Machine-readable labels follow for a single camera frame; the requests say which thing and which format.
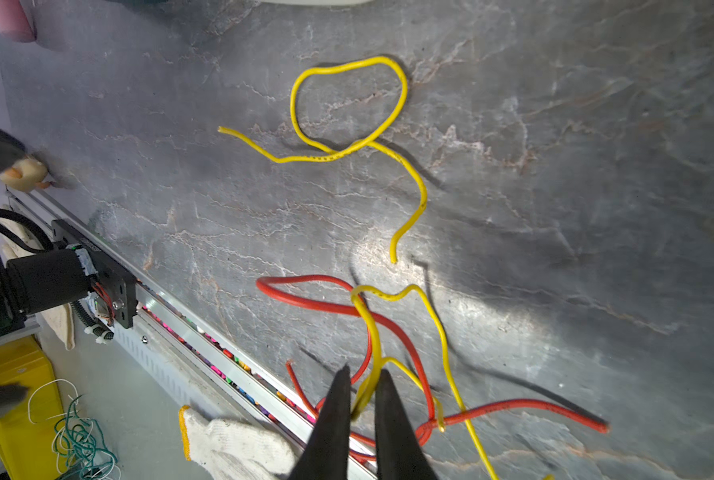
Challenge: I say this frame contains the green white wire bundle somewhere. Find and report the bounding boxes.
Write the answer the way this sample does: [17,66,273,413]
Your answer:
[26,377,122,480]

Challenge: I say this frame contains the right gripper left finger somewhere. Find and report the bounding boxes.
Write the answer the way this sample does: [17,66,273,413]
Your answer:
[288,366,351,480]

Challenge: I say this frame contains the red cables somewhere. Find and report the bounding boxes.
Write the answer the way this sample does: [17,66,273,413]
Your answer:
[254,274,611,464]

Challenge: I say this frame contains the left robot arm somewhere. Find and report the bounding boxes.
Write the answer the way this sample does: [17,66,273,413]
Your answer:
[0,129,98,337]

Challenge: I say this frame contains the white plastic bin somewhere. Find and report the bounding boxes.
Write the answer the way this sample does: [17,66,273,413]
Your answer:
[261,0,372,7]

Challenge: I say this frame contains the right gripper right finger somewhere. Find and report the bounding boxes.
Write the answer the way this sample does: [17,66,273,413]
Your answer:
[375,370,437,480]

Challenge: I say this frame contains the yellow box under table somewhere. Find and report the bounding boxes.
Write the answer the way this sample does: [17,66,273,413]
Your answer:
[0,334,64,480]

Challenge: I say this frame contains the small yellow toy animal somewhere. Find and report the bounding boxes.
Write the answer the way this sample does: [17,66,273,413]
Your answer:
[0,156,52,192]

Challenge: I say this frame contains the purple pink brush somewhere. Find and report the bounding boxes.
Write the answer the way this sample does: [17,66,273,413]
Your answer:
[0,0,36,43]

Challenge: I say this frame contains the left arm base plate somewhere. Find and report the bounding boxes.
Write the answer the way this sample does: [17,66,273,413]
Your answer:
[51,219,138,344]

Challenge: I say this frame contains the right white work glove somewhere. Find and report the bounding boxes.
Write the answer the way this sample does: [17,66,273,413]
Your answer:
[178,405,296,479]

